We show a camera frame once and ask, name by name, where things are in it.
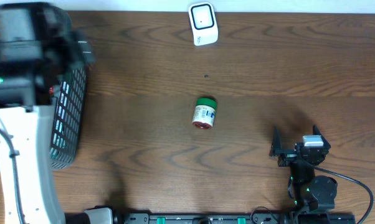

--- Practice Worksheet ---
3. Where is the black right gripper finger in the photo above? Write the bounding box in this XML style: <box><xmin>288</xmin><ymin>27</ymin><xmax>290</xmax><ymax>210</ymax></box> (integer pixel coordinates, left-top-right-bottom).
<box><xmin>269</xmin><ymin>126</ymin><xmax>283</xmax><ymax>157</ymax></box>
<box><xmin>312</xmin><ymin>124</ymin><xmax>322</xmax><ymax>136</ymax></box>

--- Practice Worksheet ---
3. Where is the green lid spice jar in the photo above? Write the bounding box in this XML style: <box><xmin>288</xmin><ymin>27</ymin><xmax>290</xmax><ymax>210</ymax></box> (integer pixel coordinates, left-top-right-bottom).
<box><xmin>192</xmin><ymin>98</ymin><xmax>217</xmax><ymax>129</ymax></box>

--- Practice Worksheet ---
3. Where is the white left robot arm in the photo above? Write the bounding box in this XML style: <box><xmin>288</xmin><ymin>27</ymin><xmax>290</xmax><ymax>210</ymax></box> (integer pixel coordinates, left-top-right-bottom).
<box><xmin>0</xmin><ymin>2</ymin><xmax>95</xmax><ymax>223</ymax></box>

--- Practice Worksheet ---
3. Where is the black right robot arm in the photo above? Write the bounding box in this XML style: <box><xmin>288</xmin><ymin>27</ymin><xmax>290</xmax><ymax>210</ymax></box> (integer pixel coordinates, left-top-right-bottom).
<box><xmin>270</xmin><ymin>126</ymin><xmax>338</xmax><ymax>213</ymax></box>

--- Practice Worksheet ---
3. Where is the white barcode scanner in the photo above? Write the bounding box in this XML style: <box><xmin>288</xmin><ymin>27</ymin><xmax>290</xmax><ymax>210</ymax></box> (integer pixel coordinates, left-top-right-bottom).
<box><xmin>188</xmin><ymin>2</ymin><xmax>219</xmax><ymax>46</ymax></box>

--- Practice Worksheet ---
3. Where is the grey plastic mesh basket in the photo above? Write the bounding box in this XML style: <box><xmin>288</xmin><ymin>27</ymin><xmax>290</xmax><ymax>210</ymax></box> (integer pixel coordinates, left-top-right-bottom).
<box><xmin>49</xmin><ymin>48</ymin><xmax>87</xmax><ymax>170</ymax></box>

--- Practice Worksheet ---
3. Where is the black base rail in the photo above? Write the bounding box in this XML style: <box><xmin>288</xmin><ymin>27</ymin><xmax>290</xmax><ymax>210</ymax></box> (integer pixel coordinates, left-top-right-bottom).
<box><xmin>65</xmin><ymin>206</ymin><xmax>356</xmax><ymax>224</ymax></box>

